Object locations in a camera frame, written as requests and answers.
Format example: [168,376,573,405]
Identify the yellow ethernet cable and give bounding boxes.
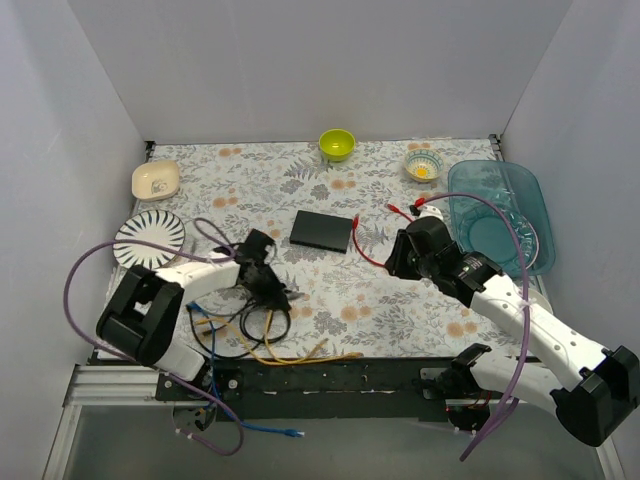
[197,309,364,366]
[197,309,331,364]

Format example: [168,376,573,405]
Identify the red ethernet cable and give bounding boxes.
[352,203,416,271]

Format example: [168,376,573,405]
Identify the dark grey network switch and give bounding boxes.
[289,210,353,254]

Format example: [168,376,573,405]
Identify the blue ethernet cable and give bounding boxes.
[187,302,306,439]

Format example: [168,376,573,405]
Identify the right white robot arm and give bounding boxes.
[385,216,639,447]

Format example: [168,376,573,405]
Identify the teal glass plate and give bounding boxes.
[454,204,540,277]

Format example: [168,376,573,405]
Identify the floral patterned table mat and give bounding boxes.
[97,138,561,360]

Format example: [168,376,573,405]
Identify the patterned yellow centre bowl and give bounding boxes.
[404,148,444,182]

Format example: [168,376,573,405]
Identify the teal plastic tray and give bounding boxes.
[448,160,556,276]

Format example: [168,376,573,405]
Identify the white bowl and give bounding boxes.
[529,289,553,314]

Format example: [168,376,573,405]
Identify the blue striped white plate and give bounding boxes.
[113,209,186,270]

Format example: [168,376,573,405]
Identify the lime green bowl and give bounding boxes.
[318,128,356,162]

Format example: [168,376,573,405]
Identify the cream square dish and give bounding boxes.
[131,160,180,201]

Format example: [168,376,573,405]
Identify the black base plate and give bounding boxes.
[155,359,514,422]

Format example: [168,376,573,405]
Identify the aluminium frame rail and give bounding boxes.
[44,365,624,479]

